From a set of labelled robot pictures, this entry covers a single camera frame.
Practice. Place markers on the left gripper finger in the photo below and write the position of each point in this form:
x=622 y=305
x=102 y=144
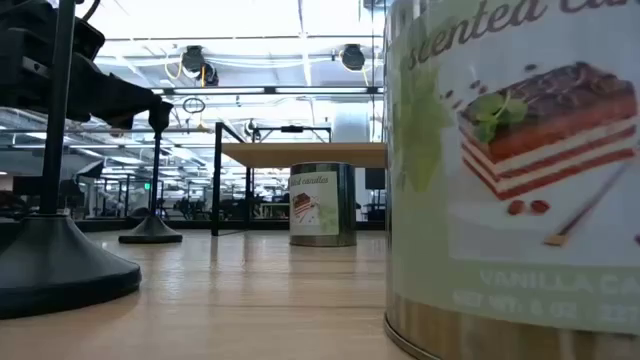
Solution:
x=110 y=97

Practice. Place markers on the glass jar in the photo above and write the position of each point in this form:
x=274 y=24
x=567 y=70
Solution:
x=322 y=205
x=500 y=200

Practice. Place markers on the black hanging ceiling reel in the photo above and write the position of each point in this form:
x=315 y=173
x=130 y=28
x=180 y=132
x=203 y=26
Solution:
x=192 y=59
x=353 y=57

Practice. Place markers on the wooden riser shelf black legs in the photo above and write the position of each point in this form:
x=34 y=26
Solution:
x=300 y=155

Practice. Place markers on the black background monitor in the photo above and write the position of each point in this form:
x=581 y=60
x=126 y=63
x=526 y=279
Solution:
x=375 y=178

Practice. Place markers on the black aluminium table frame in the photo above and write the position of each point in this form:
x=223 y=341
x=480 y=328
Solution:
x=200 y=225

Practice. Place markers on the black overhead frame bar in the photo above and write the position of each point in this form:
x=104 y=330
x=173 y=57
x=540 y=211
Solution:
x=270 y=90

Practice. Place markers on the black background station frame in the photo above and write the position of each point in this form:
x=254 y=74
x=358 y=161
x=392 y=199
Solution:
x=292 y=128

